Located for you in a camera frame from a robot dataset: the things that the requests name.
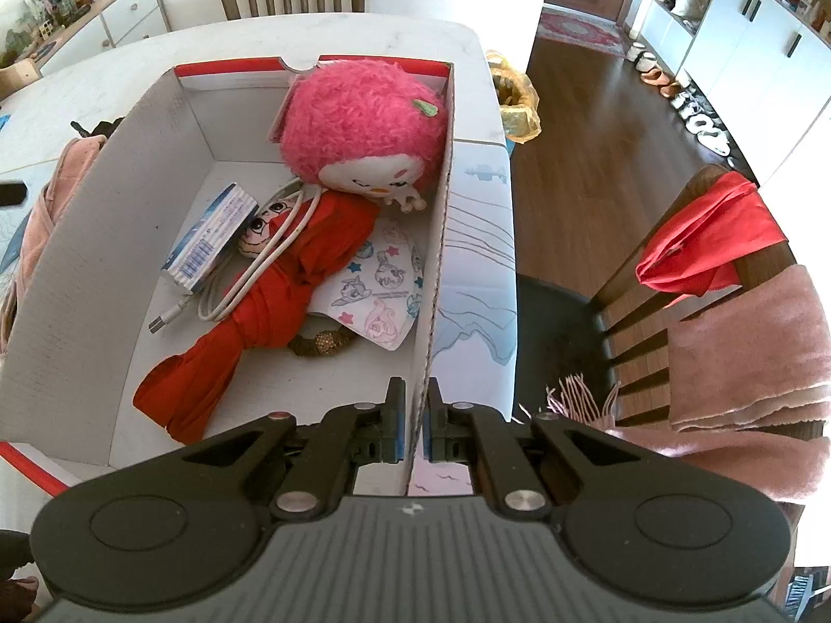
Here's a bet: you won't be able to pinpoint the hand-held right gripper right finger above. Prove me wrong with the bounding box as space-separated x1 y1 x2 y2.
422 376 645 521

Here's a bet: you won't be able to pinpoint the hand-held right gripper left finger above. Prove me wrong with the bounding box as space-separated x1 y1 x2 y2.
185 376 409 521

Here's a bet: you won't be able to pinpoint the white cardboard box red rim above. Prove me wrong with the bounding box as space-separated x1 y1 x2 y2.
0 55 455 494

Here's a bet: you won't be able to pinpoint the brown hair scrunchie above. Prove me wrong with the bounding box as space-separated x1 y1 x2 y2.
286 328 358 360

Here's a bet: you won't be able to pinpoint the printed face mask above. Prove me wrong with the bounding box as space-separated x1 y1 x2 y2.
312 221 426 350

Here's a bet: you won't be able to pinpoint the red cloth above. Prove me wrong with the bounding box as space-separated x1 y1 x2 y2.
133 189 379 445
636 172 789 300

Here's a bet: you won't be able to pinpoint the blue and white small box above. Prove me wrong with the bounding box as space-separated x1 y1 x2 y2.
160 183 261 293

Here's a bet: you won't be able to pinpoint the white cable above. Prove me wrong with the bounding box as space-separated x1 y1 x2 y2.
148 178 322 336

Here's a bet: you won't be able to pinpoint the cartoon doll keychain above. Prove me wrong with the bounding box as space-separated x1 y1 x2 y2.
237 198 293 261

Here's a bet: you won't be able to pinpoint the pink plush toy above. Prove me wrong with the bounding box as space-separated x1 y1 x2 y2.
279 58 450 215

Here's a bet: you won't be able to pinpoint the pink garment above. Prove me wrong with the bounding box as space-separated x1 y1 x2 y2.
0 135 108 355

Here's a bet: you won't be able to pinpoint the printed table mat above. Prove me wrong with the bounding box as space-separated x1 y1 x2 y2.
0 204 40 274
415 139 517 497

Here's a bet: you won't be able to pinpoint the black cloth item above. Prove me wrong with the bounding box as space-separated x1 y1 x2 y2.
70 118 124 140

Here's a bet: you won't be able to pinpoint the wooden tray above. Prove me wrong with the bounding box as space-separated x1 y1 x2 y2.
0 58 43 101

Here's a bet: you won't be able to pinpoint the dark wooden chair black seat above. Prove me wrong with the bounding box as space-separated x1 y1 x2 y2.
513 165 806 442

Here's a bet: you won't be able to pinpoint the wooden sideboard white drawers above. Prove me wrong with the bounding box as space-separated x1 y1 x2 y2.
0 0 173 101

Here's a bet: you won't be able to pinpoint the pink fringed scarf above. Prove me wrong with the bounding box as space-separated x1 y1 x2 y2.
545 265 831 507

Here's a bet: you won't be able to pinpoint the red cloth on chair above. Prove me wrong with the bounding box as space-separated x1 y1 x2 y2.
636 172 789 300

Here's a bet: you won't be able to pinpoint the yellow plastic bag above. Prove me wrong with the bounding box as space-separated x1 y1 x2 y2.
486 50 542 144

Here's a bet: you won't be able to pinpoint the row of shoes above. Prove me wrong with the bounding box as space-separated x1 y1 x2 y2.
626 42 734 157

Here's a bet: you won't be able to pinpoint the red patterned rug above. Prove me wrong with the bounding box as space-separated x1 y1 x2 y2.
538 6 627 59

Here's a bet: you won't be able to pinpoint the white tall cabinet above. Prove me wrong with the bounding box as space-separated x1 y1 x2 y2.
639 0 831 186

